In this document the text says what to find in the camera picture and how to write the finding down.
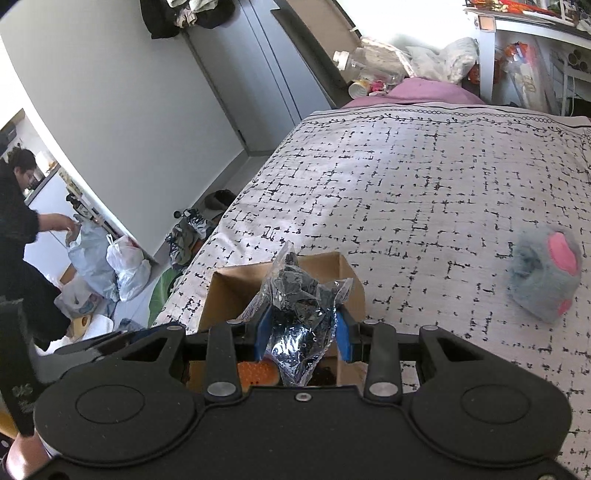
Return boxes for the white desk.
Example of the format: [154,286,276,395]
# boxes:
[466,1,590,116]

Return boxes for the blue orange packaged item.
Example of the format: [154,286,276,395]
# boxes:
[238,359,280,391]

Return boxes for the pink bed sheet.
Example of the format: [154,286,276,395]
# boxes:
[332,79,590,137]

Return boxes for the black item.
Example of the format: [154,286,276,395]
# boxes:
[238,242,353,387]

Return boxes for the brown cardboard box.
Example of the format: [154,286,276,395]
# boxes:
[197,252,367,388]

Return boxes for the grey pink paw plush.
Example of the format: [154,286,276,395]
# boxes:
[508,225,582,323]

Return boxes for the light blue plastic bag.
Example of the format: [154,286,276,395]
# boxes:
[66,218,119,302]

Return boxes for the dark clothes hanging on wall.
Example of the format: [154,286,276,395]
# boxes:
[139,0,235,39]

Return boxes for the person's left hand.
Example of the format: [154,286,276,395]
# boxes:
[3,432,51,479]

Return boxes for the brown framed board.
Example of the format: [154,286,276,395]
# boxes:
[271,1,361,108]

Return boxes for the person in black clothes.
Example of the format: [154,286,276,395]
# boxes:
[0,147,76,351]

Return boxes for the white plastic bag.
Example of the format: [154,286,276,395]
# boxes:
[106,234,151,302]

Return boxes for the white black patterned bedspread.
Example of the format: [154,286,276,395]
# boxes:
[157,104,590,479]

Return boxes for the pile of clutter by window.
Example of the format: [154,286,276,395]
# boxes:
[332,37,479,99]

